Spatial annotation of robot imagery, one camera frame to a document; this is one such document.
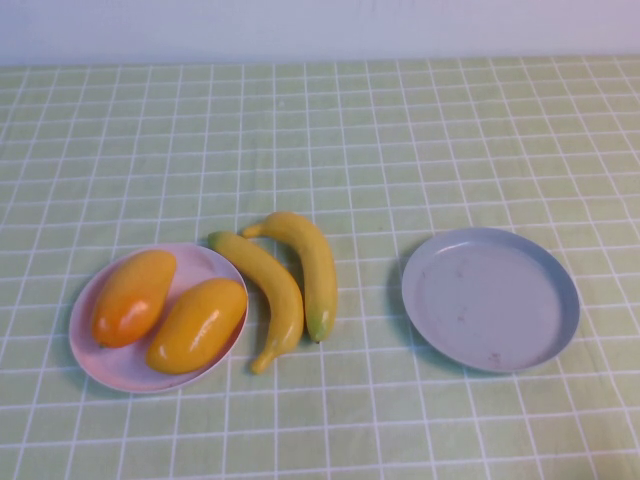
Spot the yellow plastic mango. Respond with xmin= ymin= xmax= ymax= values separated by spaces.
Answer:
xmin=145 ymin=277 xmax=249 ymax=375

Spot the green checked tablecloth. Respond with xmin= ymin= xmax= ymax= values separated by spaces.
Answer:
xmin=0 ymin=55 xmax=640 ymax=480

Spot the light blue round plate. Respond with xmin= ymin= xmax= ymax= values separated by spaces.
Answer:
xmin=401 ymin=227 xmax=581 ymax=374

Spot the orange plastic mango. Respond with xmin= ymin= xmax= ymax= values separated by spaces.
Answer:
xmin=91 ymin=250 xmax=178 ymax=349

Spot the yellow plastic banana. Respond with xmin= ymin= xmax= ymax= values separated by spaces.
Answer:
xmin=241 ymin=211 xmax=337 ymax=344
xmin=207 ymin=230 xmax=305 ymax=375

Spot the pale pink round plate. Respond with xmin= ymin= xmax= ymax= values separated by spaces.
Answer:
xmin=68 ymin=243 xmax=250 ymax=395

